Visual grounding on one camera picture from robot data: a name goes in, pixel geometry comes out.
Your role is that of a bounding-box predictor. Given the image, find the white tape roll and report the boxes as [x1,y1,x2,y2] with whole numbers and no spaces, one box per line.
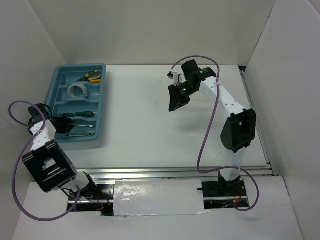
[67,83,88,99]

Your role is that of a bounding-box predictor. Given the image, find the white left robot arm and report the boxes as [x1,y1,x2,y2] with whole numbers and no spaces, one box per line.
[22,103,99,200]

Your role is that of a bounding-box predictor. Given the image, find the aluminium rail frame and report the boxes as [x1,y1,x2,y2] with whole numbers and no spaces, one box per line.
[58,65,279,216]

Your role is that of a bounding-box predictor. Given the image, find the white cover sheet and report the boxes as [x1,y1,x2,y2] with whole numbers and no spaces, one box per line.
[113,179,205,217]

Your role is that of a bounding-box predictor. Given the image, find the small yellow needle-nose pliers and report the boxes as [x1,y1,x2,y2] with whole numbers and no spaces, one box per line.
[85,75,102,84]

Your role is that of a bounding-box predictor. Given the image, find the long ratchet wrench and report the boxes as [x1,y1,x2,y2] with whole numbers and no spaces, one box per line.
[65,132,93,138]

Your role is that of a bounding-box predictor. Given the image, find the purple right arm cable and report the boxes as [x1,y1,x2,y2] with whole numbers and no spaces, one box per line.
[169,55,259,212]

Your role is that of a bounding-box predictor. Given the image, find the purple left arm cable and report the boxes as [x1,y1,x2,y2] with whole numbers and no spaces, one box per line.
[8,100,82,222]

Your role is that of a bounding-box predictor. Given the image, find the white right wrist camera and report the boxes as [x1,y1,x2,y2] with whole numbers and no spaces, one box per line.
[167,71,185,86]

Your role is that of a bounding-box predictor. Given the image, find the green handled screwdriver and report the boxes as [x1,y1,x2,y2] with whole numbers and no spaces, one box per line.
[58,111,95,118]

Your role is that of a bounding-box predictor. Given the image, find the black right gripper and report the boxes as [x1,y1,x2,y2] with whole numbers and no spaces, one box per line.
[168,81,198,112]

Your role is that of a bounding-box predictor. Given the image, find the large yellow needle-nose pliers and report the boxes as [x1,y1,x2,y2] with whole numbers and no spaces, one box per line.
[76,69,98,82]

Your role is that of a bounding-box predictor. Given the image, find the blue plastic organizer tray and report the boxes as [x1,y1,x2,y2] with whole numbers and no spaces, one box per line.
[46,63,107,143]

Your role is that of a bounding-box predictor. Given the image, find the short combination wrench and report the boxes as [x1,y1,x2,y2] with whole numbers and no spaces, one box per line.
[74,124,95,128]

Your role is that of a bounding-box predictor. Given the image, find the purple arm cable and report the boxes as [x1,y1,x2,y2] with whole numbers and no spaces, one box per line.
[8,100,82,222]
[169,55,259,212]

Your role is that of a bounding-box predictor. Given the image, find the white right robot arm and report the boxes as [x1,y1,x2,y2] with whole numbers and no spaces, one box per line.
[167,55,257,196]

